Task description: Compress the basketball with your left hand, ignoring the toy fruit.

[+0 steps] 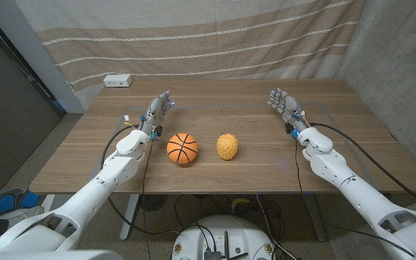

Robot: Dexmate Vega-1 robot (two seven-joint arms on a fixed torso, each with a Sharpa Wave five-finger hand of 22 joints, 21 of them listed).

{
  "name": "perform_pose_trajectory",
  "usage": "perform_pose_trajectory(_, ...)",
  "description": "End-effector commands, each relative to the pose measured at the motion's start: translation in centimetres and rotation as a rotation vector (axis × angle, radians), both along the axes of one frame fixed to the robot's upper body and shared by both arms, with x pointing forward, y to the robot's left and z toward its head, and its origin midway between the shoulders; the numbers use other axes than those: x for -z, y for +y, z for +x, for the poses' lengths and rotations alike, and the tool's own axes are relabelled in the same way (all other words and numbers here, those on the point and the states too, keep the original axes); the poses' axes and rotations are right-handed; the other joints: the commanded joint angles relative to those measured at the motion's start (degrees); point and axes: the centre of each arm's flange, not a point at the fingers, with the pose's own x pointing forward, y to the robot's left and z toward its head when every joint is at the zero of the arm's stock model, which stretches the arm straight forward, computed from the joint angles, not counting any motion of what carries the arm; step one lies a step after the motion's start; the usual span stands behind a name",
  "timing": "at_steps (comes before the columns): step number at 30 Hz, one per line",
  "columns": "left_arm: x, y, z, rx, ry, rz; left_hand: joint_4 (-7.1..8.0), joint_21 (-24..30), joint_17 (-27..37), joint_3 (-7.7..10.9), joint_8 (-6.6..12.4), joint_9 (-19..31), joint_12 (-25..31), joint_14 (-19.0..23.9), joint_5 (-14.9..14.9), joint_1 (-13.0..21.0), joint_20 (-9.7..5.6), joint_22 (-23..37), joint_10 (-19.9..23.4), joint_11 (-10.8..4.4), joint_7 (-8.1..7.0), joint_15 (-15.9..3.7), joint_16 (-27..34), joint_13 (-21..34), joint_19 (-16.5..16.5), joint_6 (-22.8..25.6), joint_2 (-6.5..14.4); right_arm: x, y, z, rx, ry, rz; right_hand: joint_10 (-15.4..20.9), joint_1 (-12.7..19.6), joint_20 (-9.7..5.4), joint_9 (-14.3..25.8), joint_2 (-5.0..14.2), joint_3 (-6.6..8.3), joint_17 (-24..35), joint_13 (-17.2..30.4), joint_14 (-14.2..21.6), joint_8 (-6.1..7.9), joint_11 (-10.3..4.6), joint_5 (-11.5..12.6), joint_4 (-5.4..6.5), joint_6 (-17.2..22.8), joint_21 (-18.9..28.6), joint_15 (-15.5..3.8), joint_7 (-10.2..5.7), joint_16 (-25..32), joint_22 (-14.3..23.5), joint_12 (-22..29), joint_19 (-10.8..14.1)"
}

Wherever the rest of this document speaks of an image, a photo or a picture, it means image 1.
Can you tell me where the dark door panel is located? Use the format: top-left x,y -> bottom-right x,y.
0,6 -> 66,198

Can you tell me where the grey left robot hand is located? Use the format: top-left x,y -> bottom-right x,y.
139,90 -> 176,137

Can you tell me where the orange toy basketball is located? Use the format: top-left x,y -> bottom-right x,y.
166,132 -> 199,165

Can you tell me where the white power strip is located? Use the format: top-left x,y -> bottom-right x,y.
103,74 -> 134,88

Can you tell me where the grey sneaker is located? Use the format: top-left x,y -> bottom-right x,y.
7,205 -> 46,227

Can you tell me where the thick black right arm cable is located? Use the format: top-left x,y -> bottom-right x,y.
309,122 -> 416,216

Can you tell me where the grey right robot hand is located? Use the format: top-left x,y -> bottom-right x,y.
267,87 -> 310,135

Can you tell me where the yellow banana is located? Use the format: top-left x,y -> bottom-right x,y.
230,196 -> 251,213

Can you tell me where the white table leg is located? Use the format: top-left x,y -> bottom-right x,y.
119,194 -> 140,241

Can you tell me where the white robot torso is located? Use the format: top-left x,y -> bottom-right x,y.
0,249 -> 124,260

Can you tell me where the grey table leg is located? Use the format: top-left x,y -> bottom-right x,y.
303,194 -> 328,242

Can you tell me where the round black fan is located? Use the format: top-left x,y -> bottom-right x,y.
138,194 -> 168,212

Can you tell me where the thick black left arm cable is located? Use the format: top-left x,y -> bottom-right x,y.
100,124 -> 180,235

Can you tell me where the beige striped curtain backdrop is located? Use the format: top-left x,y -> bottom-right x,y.
14,0 -> 368,109

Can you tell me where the yellow bumpy toy fruit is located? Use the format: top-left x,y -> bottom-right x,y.
215,133 -> 239,161

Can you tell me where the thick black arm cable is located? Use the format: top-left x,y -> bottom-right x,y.
100,124 -> 180,235
309,122 -> 416,216

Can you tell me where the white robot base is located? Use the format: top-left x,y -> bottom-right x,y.
170,214 -> 277,260

